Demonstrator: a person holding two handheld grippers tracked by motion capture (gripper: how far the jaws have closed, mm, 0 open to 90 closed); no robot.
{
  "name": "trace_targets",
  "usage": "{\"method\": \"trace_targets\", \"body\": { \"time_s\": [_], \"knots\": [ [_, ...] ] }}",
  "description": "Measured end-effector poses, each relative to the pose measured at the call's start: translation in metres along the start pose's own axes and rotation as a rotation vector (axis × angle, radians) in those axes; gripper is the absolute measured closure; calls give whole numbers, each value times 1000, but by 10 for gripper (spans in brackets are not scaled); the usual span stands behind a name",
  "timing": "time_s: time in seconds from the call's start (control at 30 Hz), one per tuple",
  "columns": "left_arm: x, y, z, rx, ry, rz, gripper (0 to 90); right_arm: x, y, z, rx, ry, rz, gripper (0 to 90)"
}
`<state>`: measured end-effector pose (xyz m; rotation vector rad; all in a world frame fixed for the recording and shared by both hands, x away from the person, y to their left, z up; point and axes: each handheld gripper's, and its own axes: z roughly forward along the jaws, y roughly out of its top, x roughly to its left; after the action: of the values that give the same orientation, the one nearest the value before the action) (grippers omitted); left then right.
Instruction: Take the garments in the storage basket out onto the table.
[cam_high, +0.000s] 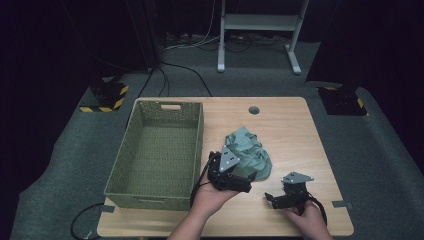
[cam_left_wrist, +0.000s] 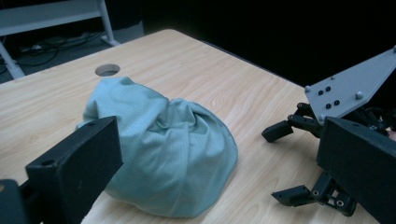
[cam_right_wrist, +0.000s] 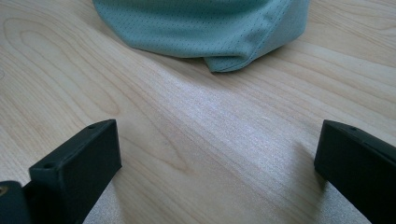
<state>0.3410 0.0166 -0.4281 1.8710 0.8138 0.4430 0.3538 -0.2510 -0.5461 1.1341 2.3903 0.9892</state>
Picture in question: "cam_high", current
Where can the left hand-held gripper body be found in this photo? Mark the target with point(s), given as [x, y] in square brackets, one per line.
[221, 170]

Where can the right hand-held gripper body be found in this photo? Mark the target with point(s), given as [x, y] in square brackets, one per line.
[295, 193]

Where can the teal cloth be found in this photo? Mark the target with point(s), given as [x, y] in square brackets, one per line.
[251, 150]

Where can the green woven basket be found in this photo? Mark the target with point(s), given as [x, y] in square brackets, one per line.
[160, 156]

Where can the person's left hand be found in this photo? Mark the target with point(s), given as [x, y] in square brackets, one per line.
[210, 200]

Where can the person's right hand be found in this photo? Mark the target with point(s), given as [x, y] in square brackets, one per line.
[311, 225]

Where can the grey tape strip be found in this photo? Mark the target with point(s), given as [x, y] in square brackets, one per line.
[342, 204]
[106, 208]

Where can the black yellow-striped stand base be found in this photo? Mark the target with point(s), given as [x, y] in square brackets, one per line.
[343, 101]
[106, 96]

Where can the white metal stand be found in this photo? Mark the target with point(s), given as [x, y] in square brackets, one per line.
[260, 21]

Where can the black stand post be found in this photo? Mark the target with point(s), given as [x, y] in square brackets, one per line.
[150, 33]

